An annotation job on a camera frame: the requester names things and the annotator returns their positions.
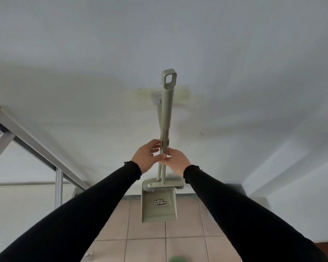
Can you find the person's left hand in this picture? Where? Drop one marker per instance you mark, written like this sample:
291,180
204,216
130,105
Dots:
143,158

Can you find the person's left thumb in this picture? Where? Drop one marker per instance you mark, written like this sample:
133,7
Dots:
158,158

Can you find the metal frame table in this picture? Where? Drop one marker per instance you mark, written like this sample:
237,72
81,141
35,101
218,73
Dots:
30,141

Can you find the small white object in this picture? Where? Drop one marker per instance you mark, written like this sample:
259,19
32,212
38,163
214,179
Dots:
88,255

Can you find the person's right thumb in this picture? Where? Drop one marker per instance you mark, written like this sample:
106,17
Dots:
165,160

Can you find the clear adhesive wall hook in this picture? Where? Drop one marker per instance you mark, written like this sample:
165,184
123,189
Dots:
155,97

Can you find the green object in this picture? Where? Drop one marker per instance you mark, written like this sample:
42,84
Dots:
177,259

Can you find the person's right hand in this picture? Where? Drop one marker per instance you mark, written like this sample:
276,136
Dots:
177,165

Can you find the person's left forearm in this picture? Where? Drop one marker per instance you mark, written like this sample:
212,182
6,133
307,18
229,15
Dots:
79,215

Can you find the person's right forearm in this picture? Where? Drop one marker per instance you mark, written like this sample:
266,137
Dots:
243,218

